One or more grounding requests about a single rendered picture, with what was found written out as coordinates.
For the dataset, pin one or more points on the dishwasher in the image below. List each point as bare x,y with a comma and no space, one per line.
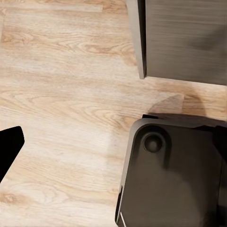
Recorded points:
187,40

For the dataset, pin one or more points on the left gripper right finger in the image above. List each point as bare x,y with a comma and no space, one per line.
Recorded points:
219,140

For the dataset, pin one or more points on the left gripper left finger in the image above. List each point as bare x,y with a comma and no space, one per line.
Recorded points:
11,142

